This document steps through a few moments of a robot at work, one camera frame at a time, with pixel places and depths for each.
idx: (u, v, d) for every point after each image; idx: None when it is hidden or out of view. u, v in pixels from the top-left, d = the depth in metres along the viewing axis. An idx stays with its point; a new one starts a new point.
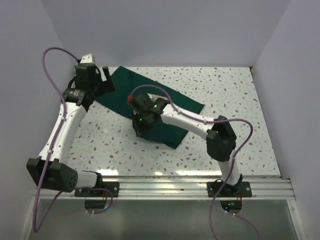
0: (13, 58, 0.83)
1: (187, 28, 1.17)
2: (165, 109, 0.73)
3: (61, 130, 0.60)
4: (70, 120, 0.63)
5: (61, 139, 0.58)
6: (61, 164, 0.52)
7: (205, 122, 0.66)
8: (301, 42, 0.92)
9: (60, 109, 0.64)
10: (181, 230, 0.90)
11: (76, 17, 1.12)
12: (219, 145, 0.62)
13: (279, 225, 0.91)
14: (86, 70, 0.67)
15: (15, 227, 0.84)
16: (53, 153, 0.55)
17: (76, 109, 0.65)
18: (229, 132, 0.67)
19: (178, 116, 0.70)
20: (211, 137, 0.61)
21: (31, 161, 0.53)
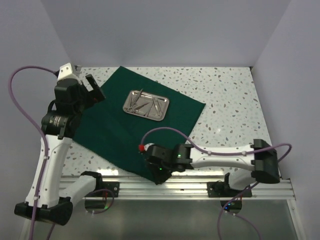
0: (12, 60, 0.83)
1: (188, 28, 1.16)
2: (192, 155, 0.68)
3: (46, 171, 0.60)
4: (53, 158, 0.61)
5: (46, 183, 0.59)
6: (50, 210, 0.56)
7: (245, 152, 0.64)
8: (302, 42, 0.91)
9: (42, 143, 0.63)
10: (181, 230, 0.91)
11: (75, 17, 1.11)
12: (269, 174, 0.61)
13: (279, 225, 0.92)
14: (66, 93, 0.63)
15: (15, 228, 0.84)
16: (40, 199, 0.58)
17: (58, 144, 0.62)
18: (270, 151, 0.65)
19: (210, 156, 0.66)
20: (261, 169, 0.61)
21: (20, 208, 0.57)
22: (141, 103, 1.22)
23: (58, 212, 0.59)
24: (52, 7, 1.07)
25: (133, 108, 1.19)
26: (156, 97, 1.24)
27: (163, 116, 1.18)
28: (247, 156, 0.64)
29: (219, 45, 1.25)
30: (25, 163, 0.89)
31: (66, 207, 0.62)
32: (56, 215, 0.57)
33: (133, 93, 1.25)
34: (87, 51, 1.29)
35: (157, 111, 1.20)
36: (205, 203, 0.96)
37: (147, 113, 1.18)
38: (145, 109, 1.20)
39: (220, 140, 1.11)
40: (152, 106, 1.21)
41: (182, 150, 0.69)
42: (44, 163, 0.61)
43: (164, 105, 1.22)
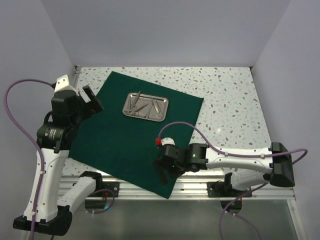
0: (12, 60, 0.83)
1: (188, 28, 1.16)
2: (208, 156, 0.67)
3: (43, 185, 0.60)
4: (50, 172, 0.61)
5: (44, 198, 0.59)
6: (48, 225, 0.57)
7: (263, 156, 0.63)
8: (303, 42, 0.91)
9: (38, 157, 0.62)
10: (181, 229, 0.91)
11: (75, 17, 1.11)
12: (286, 178, 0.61)
13: (279, 225, 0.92)
14: (63, 104, 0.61)
15: (15, 228, 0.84)
16: (38, 213, 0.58)
17: (55, 158, 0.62)
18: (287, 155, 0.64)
19: (227, 158, 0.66)
20: (280, 173, 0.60)
21: (18, 223, 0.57)
22: (141, 104, 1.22)
23: (56, 224, 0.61)
24: (52, 7, 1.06)
25: (132, 110, 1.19)
26: (155, 98, 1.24)
27: (163, 116, 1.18)
28: (265, 159, 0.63)
29: (219, 45, 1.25)
30: (25, 164, 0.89)
31: (64, 218, 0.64)
32: (54, 228, 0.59)
33: (131, 95, 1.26)
34: (87, 51, 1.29)
35: (157, 111, 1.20)
36: (205, 203, 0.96)
37: (147, 114, 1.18)
38: (145, 110, 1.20)
39: (220, 140, 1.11)
40: (152, 106, 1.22)
41: (197, 151, 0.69)
42: (41, 177, 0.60)
43: (164, 105, 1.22)
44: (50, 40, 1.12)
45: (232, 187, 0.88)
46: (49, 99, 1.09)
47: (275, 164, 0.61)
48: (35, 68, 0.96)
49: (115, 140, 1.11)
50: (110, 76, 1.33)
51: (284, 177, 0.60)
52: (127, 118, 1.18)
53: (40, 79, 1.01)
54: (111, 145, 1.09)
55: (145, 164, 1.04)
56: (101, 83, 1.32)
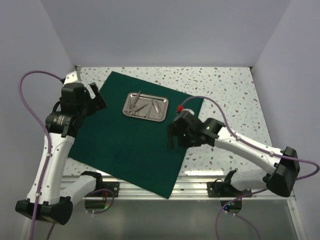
0: (13, 60, 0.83)
1: (188, 28, 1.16)
2: (220, 133, 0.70)
3: (48, 167, 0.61)
4: (56, 155, 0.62)
5: (48, 180, 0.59)
6: (50, 208, 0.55)
7: (272, 153, 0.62)
8: (303, 42, 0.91)
9: (45, 141, 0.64)
10: (181, 229, 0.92)
11: (75, 17, 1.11)
12: (287, 185, 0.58)
13: (279, 224, 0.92)
14: (72, 92, 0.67)
15: (15, 228, 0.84)
16: (41, 195, 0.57)
17: (62, 141, 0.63)
18: (295, 165, 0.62)
19: (237, 142, 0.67)
20: (280, 174, 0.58)
21: (21, 205, 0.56)
22: (140, 104, 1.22)
23: (58, 210, 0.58)
24: (52, 7, 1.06)
25: (132, 111, 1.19)
26: (155, 98, 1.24)
27: (163, 116, 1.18)
28: (273, 157, 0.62)
29: (219, 45, 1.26)
30: (24, 164, 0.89)
31: (66, 206, 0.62)
32: (56, 213, 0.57)
33: (131, 95, 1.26)
34: (87, 51, 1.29)
35: (157, 111, 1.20)
36: (204, 202, 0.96)
37: (147, 114, 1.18)
38: (145, 110, 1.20)
39: None
40: (152, 106, 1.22)
41: (212, 125, 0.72)
42: (47, 159, 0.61)
43: (164, 105, 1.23)
44: (50, 40, 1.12)
45: (231, 183, 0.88)
46: (49, 99, 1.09)
47: (281, 167, 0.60)
48: (35, 69, 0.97)
49: (115, 140, 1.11)
50: (110, 76, 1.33)
51: (285, 182, 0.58)
52: (127, 118, 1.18)
53: (40, 80, 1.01)
54: (111, 145, 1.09)
55: (145, 164, 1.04)
56: (101, 83, 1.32)
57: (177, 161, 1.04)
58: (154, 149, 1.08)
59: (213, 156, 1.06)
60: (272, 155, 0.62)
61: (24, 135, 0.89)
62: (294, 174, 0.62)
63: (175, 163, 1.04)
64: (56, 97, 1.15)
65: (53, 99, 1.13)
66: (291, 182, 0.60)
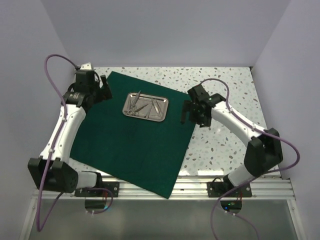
0: (14, 60, 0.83)
1: (188, 28, 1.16)
2: (218, 105, 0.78)
3: (63, 130, 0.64)
4: (70, 120, 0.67)
5: (61, 140, 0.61)
6: (62, 163, 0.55)
7: (254, 127, 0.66)
8: (303, 42, 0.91)
9: (61, 111, 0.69)
10: (181, 230, 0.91)
11: (75, 17, 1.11)
12: (257, 156, 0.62)
13: (279, 225, 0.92)
14: (85, 74, 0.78)
15: (15, 228, 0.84)
16: (54, 152, 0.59)
17: (76, 110, 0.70)
18: (276, 151, 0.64)
19: (229, 114, 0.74)
20: (254, 145, 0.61)
21: (32, 162, 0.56)
22: (140, 105, 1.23)
23: (67, 171, 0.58)
24: (52, 7, 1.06)
25: (132, 111, 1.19)
26: (155, 98, 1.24)
27: (164, 116, 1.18)
28: (254, 132, 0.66)
29: (219, 45, 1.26)
30: (25, 163, 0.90)
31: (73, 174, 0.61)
32: (65, 172, 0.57)
33: (131, 95, 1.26)
34: (87, 51, 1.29)
35: (157, 111, 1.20)
36: (204, 202, 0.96)
37: (147, 114, 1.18)
38: (145, 111, 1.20)
39: (220, 140, 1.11)
40: (152, 106, 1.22)
41: (215, 98, 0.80)
42: (62, 123, 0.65)
43: (164, 105, 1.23)
44: (50, 40, 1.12)
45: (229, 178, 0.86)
46: (49, 99, 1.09)
47: (257, 138, 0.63)
48: (35, 69, 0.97)
49: (114, 140, 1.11)
50: (111, 76, 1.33)
51: (256, 151, 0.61)
52: (127, 117, 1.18)
53: (40, 80, 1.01)
54: (111, 145, 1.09)
55: (145, 164, 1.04)
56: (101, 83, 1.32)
57: (177, 161, 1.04)
58: (154, 149, 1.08)
59: (214, 156, 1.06)
60: (253, 129, 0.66)
61: (24, 135, 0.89)
62: (272, 158, 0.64)
63: (175, 163, 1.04)
64: (56, 97, 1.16)
65: (53, 99, 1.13)
66: (263, 159, 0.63)
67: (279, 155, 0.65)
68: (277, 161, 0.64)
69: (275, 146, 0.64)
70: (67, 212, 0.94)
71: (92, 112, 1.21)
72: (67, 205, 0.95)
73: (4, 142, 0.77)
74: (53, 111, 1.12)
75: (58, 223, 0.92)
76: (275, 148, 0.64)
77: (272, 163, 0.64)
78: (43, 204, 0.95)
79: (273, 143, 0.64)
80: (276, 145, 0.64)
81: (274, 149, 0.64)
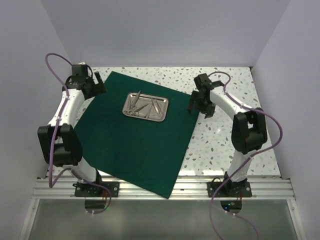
0: (14, 60, 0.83)
1: (188, 28, 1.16)
2: (216, 89, 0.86)
3: (67, 105, 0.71)
4: (72, 99, 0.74)
5: (67, 111, 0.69)
6: (69, 127, 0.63)
7: (242, 105, 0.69)
8: (302, 42, 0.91)
9: (63, 94, 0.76)
10: (181, 230, 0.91)
11: (75, 17, 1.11)
12: (241, 130, 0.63)
13: (279, 225, 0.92)
14: (80, 66, 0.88)
15: (15, 228, 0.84)
16: (61, 120, 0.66)
17: (77, 92, 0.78)
18: (261, 129, 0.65)
19: (223, 95, 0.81)
20: (238, 118, 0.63)
21: (41, 129, 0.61)
22: (140, 104, 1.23)
23: (74, 136, 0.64)
24: (53, 7, 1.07)
25: (132, 111, 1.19)
26: (155, 98, 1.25)
27: (164, 116, 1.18)
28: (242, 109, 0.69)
29: (219, 45, 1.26)
30: (24, 163, 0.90)
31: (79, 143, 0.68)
32: (73, 136, 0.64)
33: (131, 95, 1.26)
34: (87, 52, 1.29)
35: (157, 111, 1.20)
36: (204, 202, 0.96)
37: (147, 114, 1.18)
38: (145, 110, 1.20)
39: (220, 140, 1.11)
40: (152, 106, 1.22)
41: (216, 85, 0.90)
42: (66, 100, 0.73)
43: (164, 105, 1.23)
44: (50, 40, 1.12)
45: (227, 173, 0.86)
46: (49, 99, 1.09)
47: (242, 113, 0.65)
48: (35, 69, 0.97)
49: (114, 140, 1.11)
50: (110, 76, 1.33)
51: (239, 125, 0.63)
52: (127, 117, 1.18)
53: (40, 80, 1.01)
54: (111, 145, 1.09)
55: (145, 164, 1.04)
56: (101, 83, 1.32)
57: (177, 161, 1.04)
58: (154, 149, 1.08)
59: (213, 156, 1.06)
60: (241, 107, 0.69)
61: (24, 135, 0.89)
62: (257, 136, 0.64)
63: (175, 163, 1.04)
64: (56, 97, 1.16)
65: (53, 99, 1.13)
66: (247, 135, 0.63)
67: (264, 134, 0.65)
68: (262, 140, 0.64)
69: (259, 124, 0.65)
70: (66, 212, 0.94)
71: (92, 112, 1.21)
72: (68, 205, 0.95)
73: (4, 142, 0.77)
74: (53, 111, 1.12)
75: (58, 223, 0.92)
76: (259, 126, 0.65)
77: (257, 142, 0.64)
78: (43, 204, 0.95)
79: (258, 120, 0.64)
80: (261, 123, 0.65)
81: (259, 127, 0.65)
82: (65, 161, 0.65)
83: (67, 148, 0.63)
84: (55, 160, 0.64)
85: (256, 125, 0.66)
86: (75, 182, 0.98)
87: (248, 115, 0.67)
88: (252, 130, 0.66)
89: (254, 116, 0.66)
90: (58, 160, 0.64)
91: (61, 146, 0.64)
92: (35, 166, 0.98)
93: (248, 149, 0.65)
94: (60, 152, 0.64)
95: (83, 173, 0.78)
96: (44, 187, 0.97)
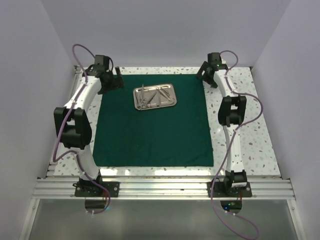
0: (15, 59, 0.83)
1: (188, 27, 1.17)
2: (218, 71, 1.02)
3: (84, 90, 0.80)
4: (90, 85, 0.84)
5: (83, 96, 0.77)
6: (82, 111, 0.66)
7: (233, 91, 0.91)
8: (301, 41, 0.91)
9: (82, 80, 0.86)
10: (181, 229, 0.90)
11: (76, 16, 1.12)
12: (224, 110, 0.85)
13: (279, 224, 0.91)
14: (102, 57, 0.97)
15: (15, 227, 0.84)
16: (76, 104, 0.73)
17: (95, 80, 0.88)
18: (240, 112, 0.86)
19: (223, 77, 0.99)
20: (225, 101, 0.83)
21: (58, 109, 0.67)
22: (149, 96, 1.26)
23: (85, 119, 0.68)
24: (53, 8, 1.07)
25: (144, 104, 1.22)
26: (160, 86, 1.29)
27: (175, 98, 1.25)
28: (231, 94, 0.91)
29: (220, 45, 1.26)
30: (24, 162, 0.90)
31: (90, 127, 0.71)
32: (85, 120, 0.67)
33: (137, 90, 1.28)
34: (87, 51, 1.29)
35: (166, 97, 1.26)
36: (205, 202, 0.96)
37: (159, 103, 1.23)
38: (155, 100, 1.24)
39: (220, 140, 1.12)
40: (160, 94, 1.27)
41: (221, 67, 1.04)
42: (84, 86, 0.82)
43: (171, 90, 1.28)
44: (51, 40, 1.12)
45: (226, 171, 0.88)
46: (49, 99, 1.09)
47: (230, 98, 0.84)
48: (36, 68, 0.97)
49: (115, 140, 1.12)
50: None
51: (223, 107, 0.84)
52: (127, 117, 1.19)
53: (41, 78, 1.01)
54: (111, 145, 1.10)
55: (145, 162, 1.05)
56: None
57: (177, 160, 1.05)
58: (155, 148, 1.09)
59: (214, 156, 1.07)
60: (231, 92, 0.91)
61: (24, 135, 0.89)
62: (236, 116, 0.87)
63: (176, 162, 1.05)
64: (55, 96, 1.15)
65: (53, 99, 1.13)
66: (228, 114, 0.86)
67: (241, 116, 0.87)
68: (239, 119, 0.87)
69: (241, 108, 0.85)
70: (65, 212, 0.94)
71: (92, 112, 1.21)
72: (68, 205, 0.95)
73: (4, 142, 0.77)
74: (52, 110, 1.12)
75: (57, 223, 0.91)
76: (240, 109, 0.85)
77: (234, 120, 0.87)
78: (43, 204, 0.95)
79: (240, 105, 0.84)
80: (242, 107, 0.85)
81: (239, 110, 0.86)
82: (73, 142, 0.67)
83: (77, 130, 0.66)
84: (64, 139, 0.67)
85: (238, 108, 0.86)
86: (75, 182, 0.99)
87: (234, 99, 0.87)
88: (234, 111, 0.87)
89: (239, 101, 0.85)
90: (66, 139, 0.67)
91: (73, 128, 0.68)
92: (35, 165, 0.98)
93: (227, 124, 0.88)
94: (70, 132, 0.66)
95: (86, 164, 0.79)
96: (44, 187, 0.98)
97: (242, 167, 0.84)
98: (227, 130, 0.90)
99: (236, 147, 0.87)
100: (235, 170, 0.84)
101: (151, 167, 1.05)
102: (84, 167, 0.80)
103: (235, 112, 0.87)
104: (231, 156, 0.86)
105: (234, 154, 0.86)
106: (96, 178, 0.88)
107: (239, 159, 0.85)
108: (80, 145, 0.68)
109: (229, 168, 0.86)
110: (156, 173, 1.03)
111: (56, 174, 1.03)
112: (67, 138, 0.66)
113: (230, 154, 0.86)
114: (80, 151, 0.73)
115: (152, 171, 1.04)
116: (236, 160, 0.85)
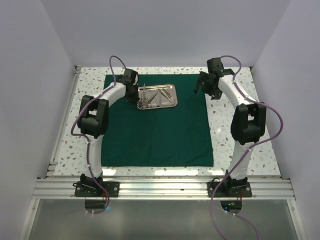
0: (16, 59, 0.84)
1: (188, 28, 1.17)
2: (225, 77, 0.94)
3: (111, 90, 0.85)
4: (117, 87, 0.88)
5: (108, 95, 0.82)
6: (106, 102, 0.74)
7: (247, 97, 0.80)
8: (301, 41, 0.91)
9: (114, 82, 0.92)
10: (181, 229, 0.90)
11: (75, 17, 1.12)
12: (240, 121, 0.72)
13: (279, 224, 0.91)
14: (132, 70, 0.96)
15: (15, 226, 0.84)
16: (101, 97, 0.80)
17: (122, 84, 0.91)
18: (259, 123, 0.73)
19: (231, 84, 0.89)
20: (239, 109, 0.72)
21: (87, 96, 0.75)
22: (149, 96, 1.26)
23: (105, 111, 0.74)
24: (53, 8, 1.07)
25: (145, 104, 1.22)
26: (162, 87, 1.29)
27: (175, 98, 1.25)
28: (246, 101, 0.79)
29: (219, 46, 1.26)
30: (24, 162, 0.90)
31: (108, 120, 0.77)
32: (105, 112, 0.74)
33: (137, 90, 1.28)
34: (87, 51, 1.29)
35: (167, 97, 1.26)
36: (205, 202, 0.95)
37: (160, 103, 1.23)
38: (155, 100, 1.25)
39: (220, 140, 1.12)
40: (160, 95, 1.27)
41: (227, 72, 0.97)
42: (111, 87, 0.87)
43: (171, 91, 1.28)
44: (51, 40, 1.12)
45: (227, 171, 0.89)
46: (49, 99, 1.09)
47: (244, 106, 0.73)
48: (36, 68, 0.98)
49: (115, 140, 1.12)
50: (109, 76, 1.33)
51: (238, 116, 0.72)
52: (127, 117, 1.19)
53: (41, 78, 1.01)
54: (111, 145, 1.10)
55: (145, 162, 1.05)
56: (100, 83, 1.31)
57: (177, 160, 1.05)
58: (155, 148, 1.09)
59: (214, 156, 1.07)
60: (245, 99, 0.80)
61: (24, 135, 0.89)
62: (254, 128, 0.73)
63: (176, 162, 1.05)
64: (55, 96, 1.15)
65: (53, 99, 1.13)
66: (245, 126, 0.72)
67: (261, 127, 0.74)
68: (259, 132, 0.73)
69: (259, 116, 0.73)
70: (66, 212, 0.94)
71: None
72: (68, 205, 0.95)
73: (4, 142, 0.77)
74: (52, 110, 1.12)
75: (57, 223, 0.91)
76: (258, 118, 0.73)
77: (253, 133, 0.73)
78: (43, 204, 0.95)
79: (259, 113, 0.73)
80: (261, 116, 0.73)
81: (258, 120, 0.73)
82: (89, 129, 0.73)
83: (97, 118, 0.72)
84: (82, 125, 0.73)
85: (256, 117, 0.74)
86: (75, 182, 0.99)
87: (250, 108, 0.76)
88: (251, 123, 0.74)
89: (256, 109, 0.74)
90: (85, 124, 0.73)
91: (93, 117, 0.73)
92: (34, 166, 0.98)
93: (244, 139, 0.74)
94: (90, 120, 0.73)
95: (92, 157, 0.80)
96: (44, 187, 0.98)
97: (245, 175, 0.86)
98: (239, 146, 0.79)
99: (245, 161, 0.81)
100: (237, 177, 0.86)
101: (151, 167, 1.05)
102: (89, 160, 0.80)
103: (253, 123, 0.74)
104: (237, 168, 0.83)
105: (241, 167, 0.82)
106: (97, 178, 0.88)
107: (244, 170, 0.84)
108: (95, 134, 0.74)
109: (232, 176, 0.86)
110: (156, 173, 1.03)
111: (56, 174, 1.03)
112: (87, 123, 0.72)
113: (238, 167, 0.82)
114: (92, 140, 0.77)
115: (152, 171, 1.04)
116: (240, 171, 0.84)
